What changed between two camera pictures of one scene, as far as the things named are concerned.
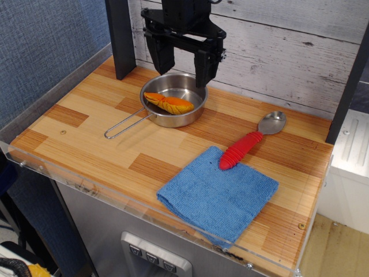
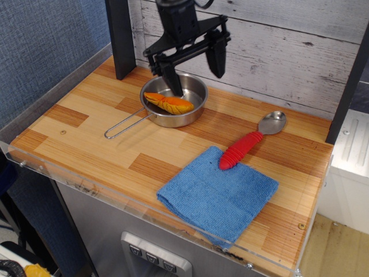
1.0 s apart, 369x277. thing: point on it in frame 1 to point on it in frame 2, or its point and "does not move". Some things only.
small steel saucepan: (181, 85) does not move
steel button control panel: (145, 258) does not move
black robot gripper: (187, 23) to (183, 36)
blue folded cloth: (219, 202) does not move
